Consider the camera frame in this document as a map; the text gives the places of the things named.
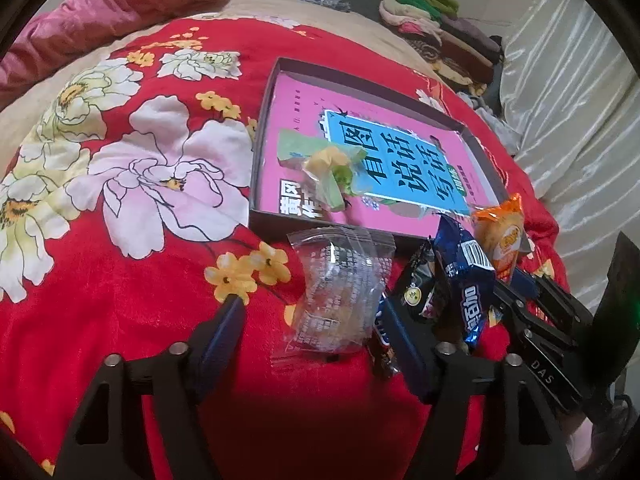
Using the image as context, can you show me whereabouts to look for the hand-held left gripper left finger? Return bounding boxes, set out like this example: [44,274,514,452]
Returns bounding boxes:
[52,294,248,480]

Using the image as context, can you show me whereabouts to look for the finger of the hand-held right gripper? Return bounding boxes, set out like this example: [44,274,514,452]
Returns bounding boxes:
[492,287,576,356]
[512,267,596,331]

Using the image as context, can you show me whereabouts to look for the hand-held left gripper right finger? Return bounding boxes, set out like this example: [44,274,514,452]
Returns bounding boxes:
[377,302,576,480]

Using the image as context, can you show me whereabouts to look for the small dark snack packet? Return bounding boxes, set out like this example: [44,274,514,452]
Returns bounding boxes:
[367,292,401,378]

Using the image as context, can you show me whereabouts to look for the black snack packet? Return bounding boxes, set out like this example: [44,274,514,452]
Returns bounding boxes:
[395,240,451,318]

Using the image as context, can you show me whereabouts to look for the orange snack packet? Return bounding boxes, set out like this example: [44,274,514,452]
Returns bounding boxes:
[471,194,525,285]

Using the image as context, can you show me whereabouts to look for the clear pastry snack packet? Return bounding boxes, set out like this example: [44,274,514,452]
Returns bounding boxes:
[271,225,396,366]

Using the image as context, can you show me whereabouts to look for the dark blue snack packet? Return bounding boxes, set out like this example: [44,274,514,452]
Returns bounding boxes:
[432,214,497,348]

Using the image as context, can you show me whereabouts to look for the shallow brown cardboard box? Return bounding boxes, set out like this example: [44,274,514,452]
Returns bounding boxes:
[248,56,510,241]

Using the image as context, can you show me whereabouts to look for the person's right forearm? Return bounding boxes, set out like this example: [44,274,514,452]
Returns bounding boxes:
[565,405,621,473]

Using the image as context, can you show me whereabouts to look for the red floral blanket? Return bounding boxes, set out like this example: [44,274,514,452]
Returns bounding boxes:
[0,12,571,480]

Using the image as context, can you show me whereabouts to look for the white satin curtain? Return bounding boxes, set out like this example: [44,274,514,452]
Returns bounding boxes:
[500,0,640,311]

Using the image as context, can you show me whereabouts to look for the green yellow snack packet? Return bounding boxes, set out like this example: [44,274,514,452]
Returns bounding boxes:
[277,129,373,211]

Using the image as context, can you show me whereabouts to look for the pink book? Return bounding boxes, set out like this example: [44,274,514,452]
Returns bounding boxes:
[260,72,501,233]

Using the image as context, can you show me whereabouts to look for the pile of folded clothes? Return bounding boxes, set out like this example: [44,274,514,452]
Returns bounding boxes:
[377,0,506,96]

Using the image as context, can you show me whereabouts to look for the beige bedsheet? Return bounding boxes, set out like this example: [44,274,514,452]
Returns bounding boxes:
[0,0,401,181]

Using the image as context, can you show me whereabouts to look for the pink quilt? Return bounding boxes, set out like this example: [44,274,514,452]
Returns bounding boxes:
[0,0,233,106]

